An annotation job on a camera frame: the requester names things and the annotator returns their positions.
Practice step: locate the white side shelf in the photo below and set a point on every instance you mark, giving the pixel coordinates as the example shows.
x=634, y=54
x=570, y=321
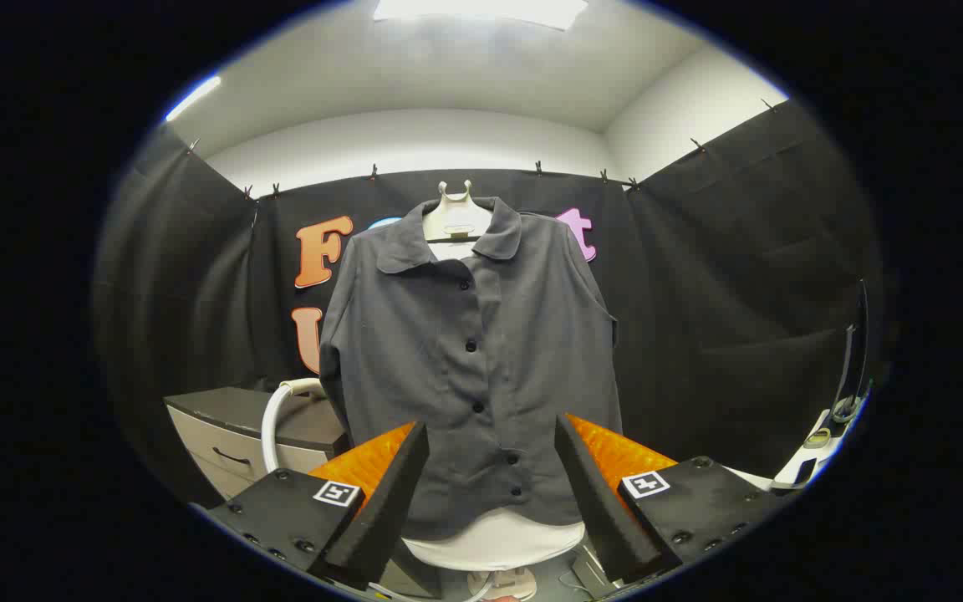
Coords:
x=791, y=489

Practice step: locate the dark grey button shirt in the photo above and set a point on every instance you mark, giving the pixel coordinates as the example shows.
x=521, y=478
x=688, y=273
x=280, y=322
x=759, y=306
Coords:
x=415, y=351

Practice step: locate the yellowish tape roll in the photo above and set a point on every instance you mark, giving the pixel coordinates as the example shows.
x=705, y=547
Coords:
x=811, y=438

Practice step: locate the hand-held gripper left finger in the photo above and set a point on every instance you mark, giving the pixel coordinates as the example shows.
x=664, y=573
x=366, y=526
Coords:
x=381, y=510

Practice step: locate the cream clothes hanger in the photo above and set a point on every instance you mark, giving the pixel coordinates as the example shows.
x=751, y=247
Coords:
x=456, y=213

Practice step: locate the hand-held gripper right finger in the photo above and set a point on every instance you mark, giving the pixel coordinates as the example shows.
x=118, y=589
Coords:
x=607, y=518

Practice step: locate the black phone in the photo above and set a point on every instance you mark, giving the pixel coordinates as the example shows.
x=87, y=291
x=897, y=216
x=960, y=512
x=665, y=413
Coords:
x=803, y=472

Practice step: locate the white table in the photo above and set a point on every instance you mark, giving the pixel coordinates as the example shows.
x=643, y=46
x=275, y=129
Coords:
x=751, y=478

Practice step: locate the black upright stand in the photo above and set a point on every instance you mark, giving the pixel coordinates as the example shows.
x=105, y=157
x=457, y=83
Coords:
x=862, y=351

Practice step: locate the ceiling light panel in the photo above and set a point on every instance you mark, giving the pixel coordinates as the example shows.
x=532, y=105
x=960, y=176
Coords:
x=481, y=10

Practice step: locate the grey drawer cabinet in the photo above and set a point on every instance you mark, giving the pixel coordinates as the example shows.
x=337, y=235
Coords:
x=231, y=435

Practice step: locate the white ironing board pad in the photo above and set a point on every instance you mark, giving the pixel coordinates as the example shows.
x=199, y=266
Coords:
x=498, y=543

